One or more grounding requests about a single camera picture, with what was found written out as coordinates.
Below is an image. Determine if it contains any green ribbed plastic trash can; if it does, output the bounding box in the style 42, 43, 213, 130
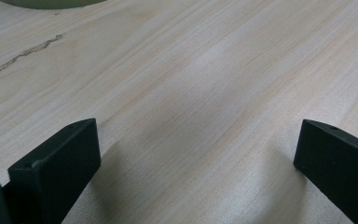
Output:
0, 0, 107, 10

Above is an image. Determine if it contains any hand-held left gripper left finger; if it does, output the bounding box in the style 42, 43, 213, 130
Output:
7, 118, 102, 224

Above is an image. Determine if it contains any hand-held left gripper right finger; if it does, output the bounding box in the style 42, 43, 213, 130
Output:
293, 119, 358, 224

